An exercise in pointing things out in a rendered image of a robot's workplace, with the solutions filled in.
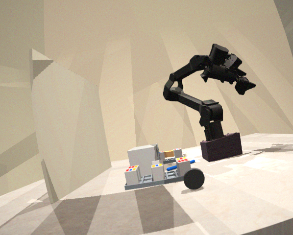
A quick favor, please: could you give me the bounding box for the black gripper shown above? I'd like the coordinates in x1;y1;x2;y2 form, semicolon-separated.
220;65;256;95

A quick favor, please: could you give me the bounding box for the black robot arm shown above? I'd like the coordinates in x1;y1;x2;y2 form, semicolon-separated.
163;44;242;141

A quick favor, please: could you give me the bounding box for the black round disc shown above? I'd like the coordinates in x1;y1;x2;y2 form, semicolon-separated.
184;168;205;189

